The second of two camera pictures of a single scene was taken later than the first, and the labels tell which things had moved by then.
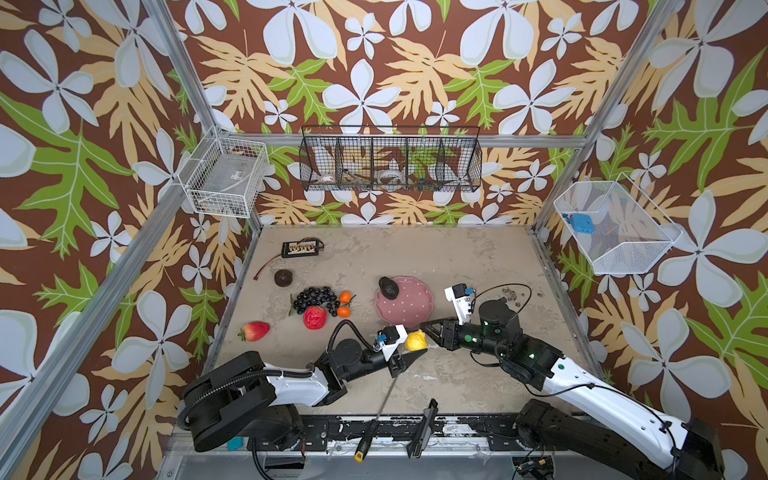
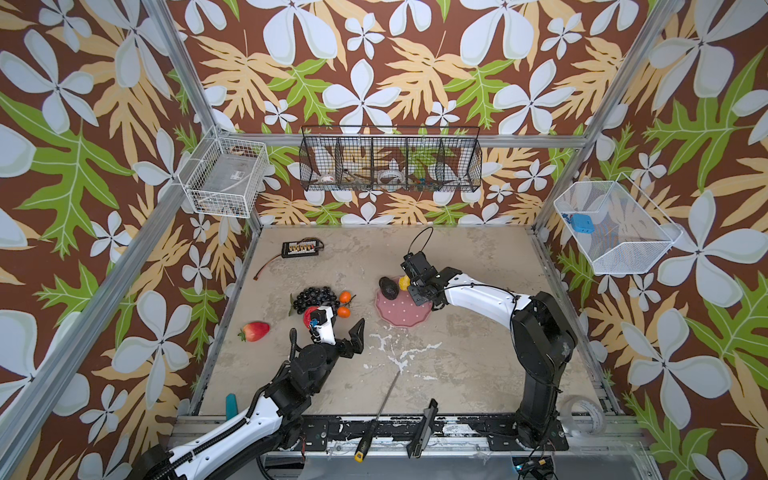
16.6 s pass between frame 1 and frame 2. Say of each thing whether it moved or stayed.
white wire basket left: stayed
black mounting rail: stayed
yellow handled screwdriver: stayed
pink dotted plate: stayed
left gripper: moved
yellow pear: moved
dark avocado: stayed
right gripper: moved
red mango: stayed
